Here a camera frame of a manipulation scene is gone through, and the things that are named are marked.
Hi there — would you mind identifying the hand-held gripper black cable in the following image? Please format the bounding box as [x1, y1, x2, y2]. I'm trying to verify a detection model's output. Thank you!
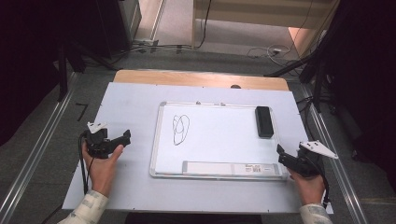
[306, 153, 332, 209]
[78, 130, 95, 196]

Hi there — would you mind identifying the black hanging cable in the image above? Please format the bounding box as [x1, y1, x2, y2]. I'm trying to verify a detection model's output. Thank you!
[191, 0, 213, 49]

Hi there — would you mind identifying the beige wooden furniture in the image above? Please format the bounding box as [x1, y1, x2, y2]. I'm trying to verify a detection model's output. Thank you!
[191, 0, 341, 49]

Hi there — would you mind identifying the large white sheet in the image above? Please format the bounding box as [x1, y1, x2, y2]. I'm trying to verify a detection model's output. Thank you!
[62, 81, 334, 216]

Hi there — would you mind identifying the white floor cable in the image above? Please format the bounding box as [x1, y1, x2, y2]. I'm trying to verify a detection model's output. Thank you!
[247, 44, 301, 67]

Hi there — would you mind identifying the right hand-held gripper black cable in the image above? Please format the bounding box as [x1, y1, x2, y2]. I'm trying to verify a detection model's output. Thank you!
[306, 153, 332, 209]

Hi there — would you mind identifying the left hand-held gripper black cable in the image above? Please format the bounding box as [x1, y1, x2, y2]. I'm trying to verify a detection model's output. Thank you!
[78, 130, 95, 196]

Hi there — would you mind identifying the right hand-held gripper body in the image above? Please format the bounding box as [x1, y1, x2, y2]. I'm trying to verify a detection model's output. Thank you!
[288, 140, 339, 179]

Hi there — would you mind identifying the metal floor rail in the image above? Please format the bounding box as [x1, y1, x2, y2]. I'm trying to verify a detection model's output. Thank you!
[0, 73, 79, 223]
[301, 85, 370, 224]

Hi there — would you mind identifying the person's left hand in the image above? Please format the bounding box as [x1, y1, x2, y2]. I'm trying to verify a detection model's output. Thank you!
[81, 144, 125, 198]

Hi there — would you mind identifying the black metal stand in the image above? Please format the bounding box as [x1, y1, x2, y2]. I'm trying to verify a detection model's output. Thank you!
[56, 45, 69, 103]

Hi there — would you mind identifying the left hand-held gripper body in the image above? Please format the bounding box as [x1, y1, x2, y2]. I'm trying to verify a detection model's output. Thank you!
[81, 121, 110, 160]

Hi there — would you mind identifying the metal-framed whiteboard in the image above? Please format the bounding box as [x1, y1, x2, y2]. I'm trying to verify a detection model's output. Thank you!
[148, 100, 290, 182]

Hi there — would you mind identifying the black whiteboard eraser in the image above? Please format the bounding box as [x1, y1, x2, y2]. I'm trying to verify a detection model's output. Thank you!
[254, 105, 275, 139]

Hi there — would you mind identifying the wooden table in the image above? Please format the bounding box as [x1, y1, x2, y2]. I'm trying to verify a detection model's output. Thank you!
[113, 69, 290, 92]

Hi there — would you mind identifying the dark cabinet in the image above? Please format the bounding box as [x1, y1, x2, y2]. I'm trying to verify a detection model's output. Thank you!
[92, 0, 143, 60]

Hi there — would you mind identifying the black tripod stand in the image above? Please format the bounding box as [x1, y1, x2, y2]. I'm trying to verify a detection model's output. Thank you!
[263, 18, 339, 114]

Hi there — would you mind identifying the person's right hand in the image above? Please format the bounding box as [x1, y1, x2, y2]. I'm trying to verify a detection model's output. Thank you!
[288, 167, 327, 206]

